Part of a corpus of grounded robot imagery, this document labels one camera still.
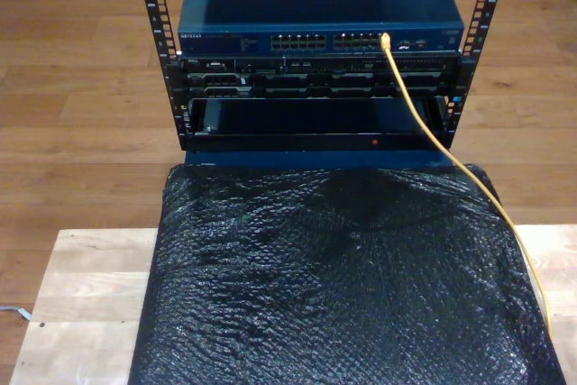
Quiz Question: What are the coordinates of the black bubble wrap mat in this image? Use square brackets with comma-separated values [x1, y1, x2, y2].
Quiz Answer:
[128, 161, 567, 385]

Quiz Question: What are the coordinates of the blue device with white label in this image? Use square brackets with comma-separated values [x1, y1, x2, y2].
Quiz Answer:
[183, 96, 454, 170]

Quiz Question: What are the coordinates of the yellow network cable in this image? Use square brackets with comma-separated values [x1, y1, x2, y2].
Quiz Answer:
[380, 31, 554, 337]

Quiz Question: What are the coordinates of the grey flat strip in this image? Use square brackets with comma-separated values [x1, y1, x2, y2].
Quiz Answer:
[0, 306, 35, 321]

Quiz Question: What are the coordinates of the black rack server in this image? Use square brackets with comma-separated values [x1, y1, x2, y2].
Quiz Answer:
[178, 53, 462, 100]

